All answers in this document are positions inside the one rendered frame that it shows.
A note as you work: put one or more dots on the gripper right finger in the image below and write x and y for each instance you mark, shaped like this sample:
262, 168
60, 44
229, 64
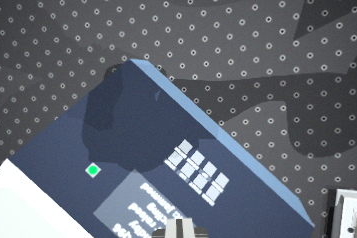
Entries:
188, 231

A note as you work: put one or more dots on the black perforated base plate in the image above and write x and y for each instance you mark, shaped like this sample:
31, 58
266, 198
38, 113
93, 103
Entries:
278, 76

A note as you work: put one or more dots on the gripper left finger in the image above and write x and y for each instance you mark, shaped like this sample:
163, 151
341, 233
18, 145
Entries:
172, 230

